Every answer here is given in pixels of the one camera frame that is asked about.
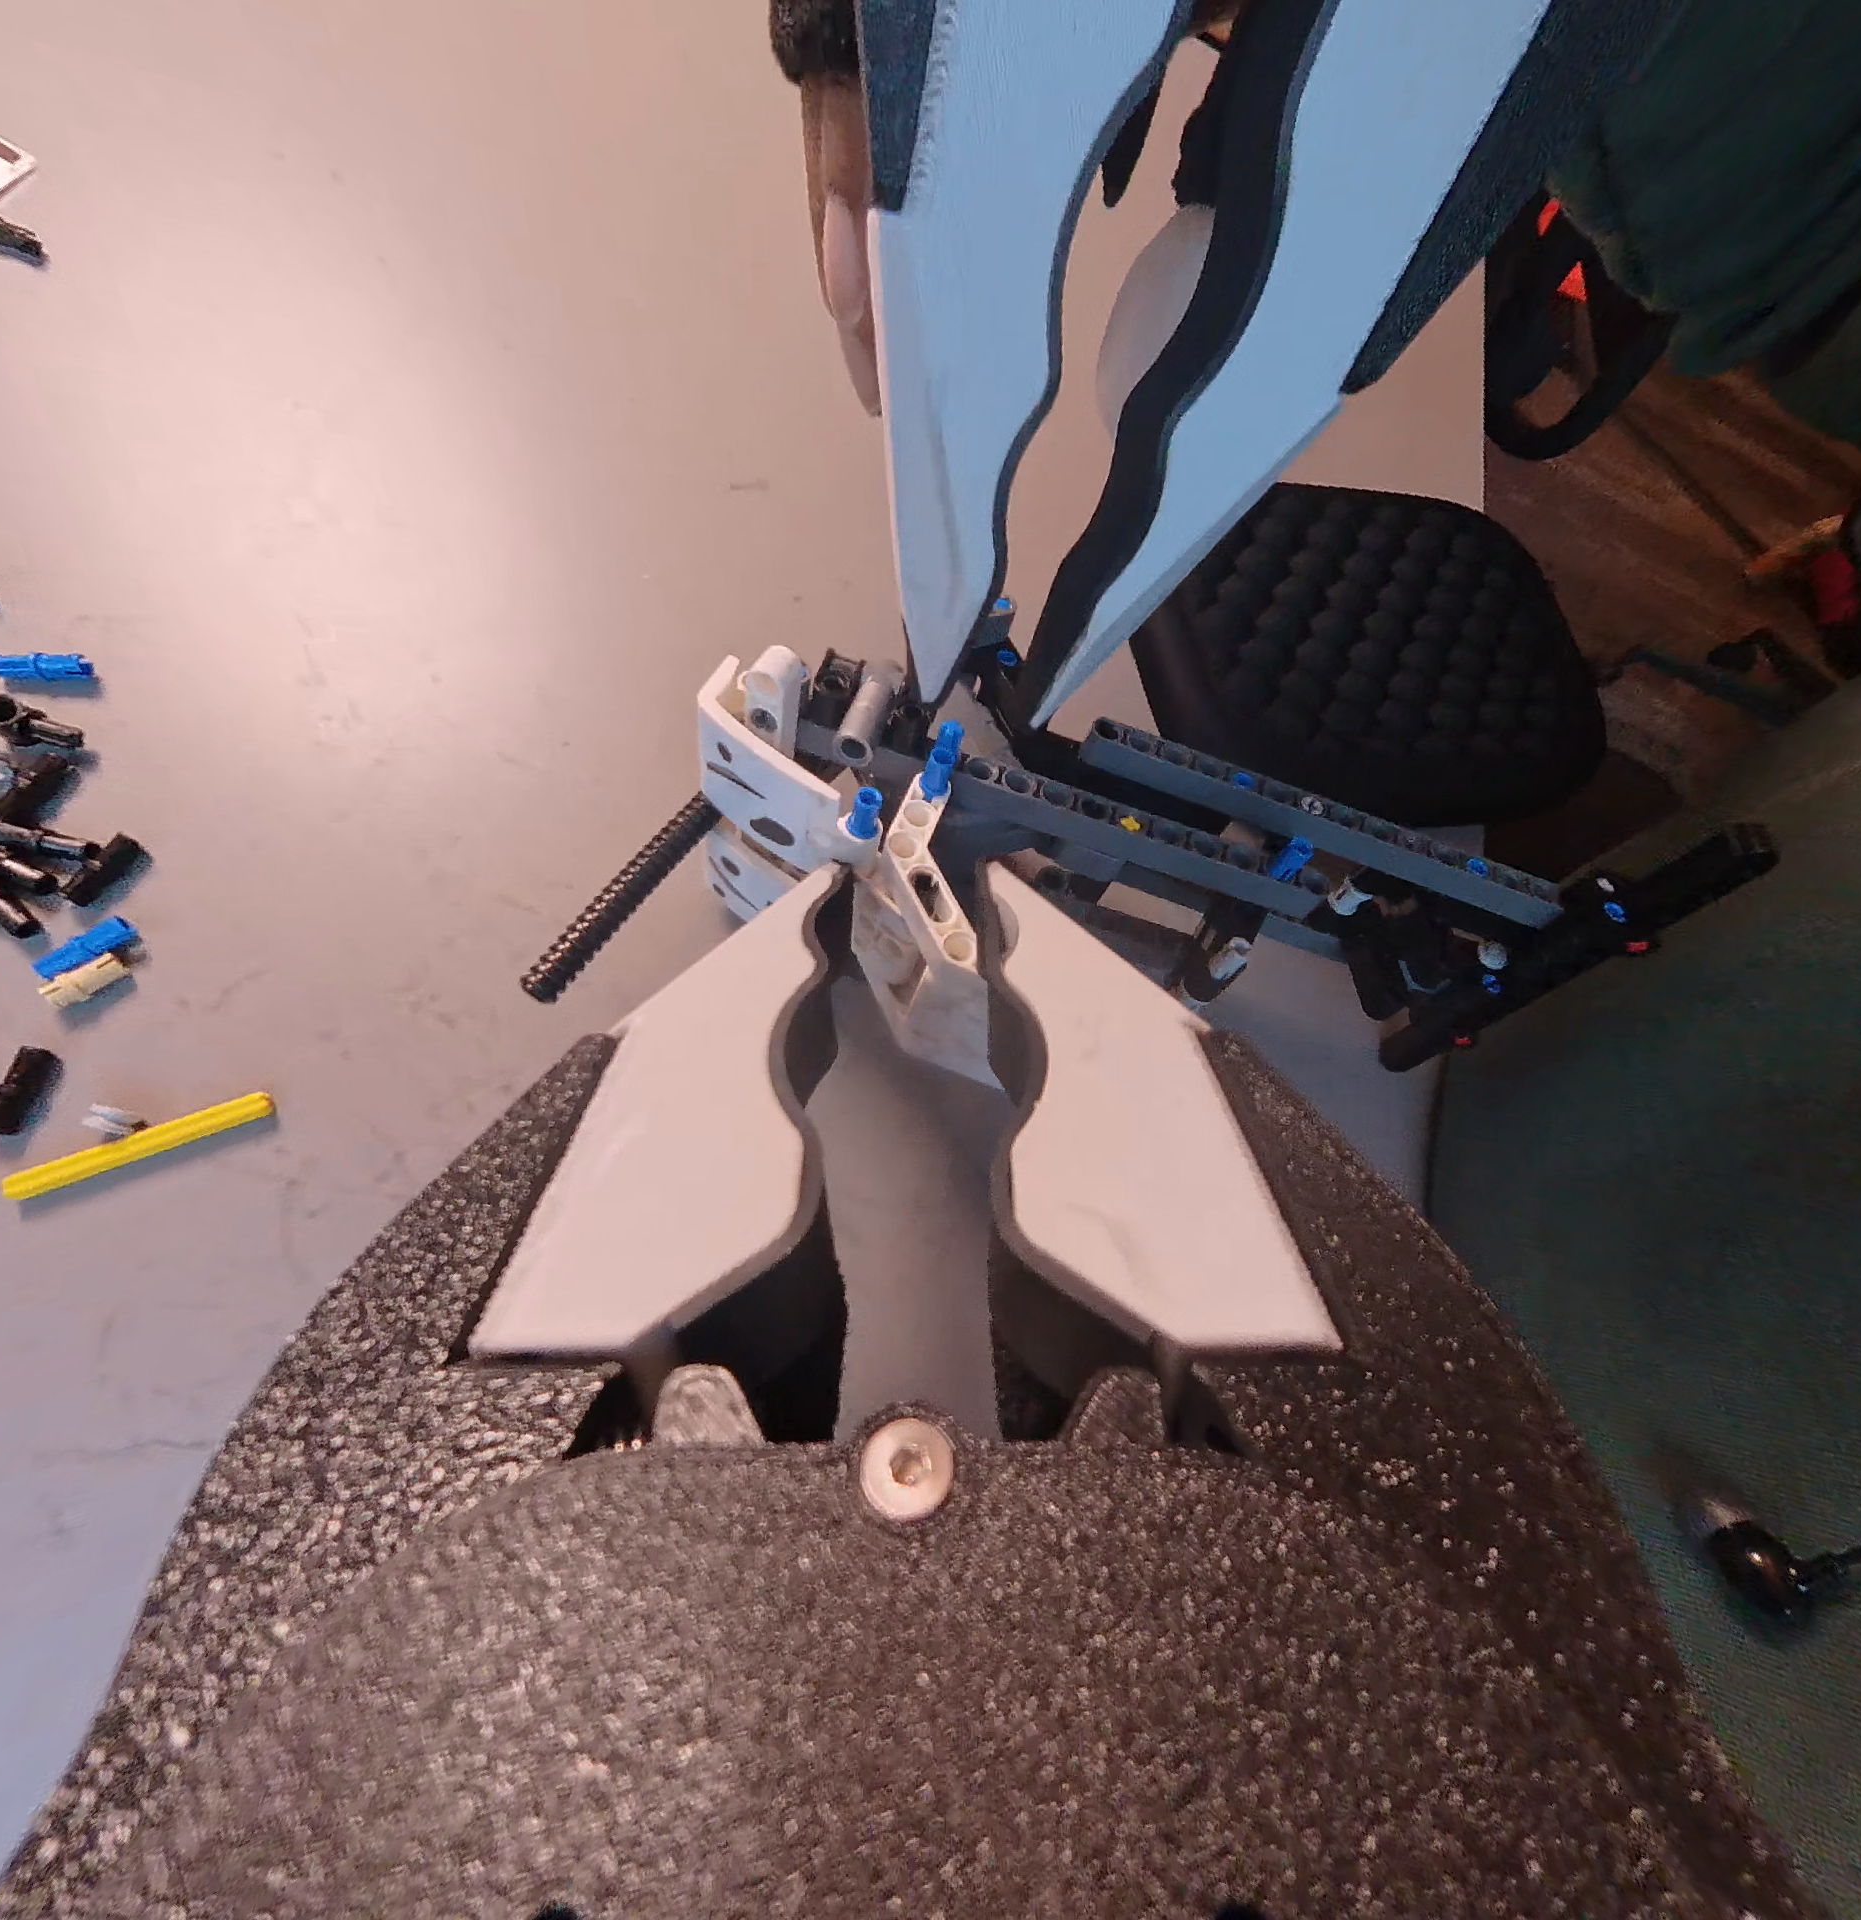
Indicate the black padded armrest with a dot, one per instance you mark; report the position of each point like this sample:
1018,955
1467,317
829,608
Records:
1366,645

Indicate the person's right hand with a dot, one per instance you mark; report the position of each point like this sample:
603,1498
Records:
843,255

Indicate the toy truck chassis model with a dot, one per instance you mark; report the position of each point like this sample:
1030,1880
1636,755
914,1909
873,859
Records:
1170,825

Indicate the pile of small toy pieces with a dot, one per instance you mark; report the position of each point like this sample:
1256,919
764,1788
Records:
45,842

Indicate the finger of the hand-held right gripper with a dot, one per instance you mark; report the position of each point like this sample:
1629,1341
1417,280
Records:
975,300
1351,195

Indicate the black toy spring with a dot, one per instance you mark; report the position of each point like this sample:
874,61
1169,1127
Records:
616,902

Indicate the black toy pin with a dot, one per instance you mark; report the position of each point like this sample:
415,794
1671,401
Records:
7,235

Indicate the person's green sweatshirt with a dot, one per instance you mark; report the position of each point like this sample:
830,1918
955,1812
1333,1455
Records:
1695,1199

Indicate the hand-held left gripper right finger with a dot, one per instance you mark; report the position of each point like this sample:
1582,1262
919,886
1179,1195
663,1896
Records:
1155,1186

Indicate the yellow toy axle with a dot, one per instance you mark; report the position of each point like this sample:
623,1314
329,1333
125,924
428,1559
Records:
136,1149

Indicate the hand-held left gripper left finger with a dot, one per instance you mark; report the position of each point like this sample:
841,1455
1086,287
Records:
660,1186

